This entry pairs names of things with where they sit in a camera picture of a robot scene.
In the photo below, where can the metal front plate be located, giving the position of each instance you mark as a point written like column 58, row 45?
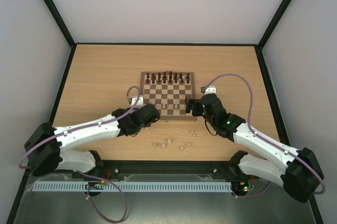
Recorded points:
column 274, row 206

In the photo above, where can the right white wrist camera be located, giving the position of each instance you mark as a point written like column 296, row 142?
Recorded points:
column 211, row 89

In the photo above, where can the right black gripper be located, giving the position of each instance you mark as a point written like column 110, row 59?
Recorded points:
column 195, row 107

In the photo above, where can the black aluminium mounting rail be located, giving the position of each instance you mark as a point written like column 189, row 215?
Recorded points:
column 215, row 169

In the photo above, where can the light blue slotted cable duct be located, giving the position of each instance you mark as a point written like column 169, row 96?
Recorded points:
column 82, row 186

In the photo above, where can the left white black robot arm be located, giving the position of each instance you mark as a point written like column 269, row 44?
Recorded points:
column 53, row 148

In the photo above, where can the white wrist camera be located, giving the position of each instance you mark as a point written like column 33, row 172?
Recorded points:
column 211, row 89
column 137, row 102

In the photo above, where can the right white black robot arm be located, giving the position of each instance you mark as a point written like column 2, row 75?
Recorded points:
column 297, row 171

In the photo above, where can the wooden chess board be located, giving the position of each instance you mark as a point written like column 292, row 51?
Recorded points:
column 174, row 93

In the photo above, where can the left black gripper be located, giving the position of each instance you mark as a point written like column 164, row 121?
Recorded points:
column 147, row 125

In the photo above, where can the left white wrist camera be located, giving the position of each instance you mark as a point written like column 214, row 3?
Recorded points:
column 137, row 102

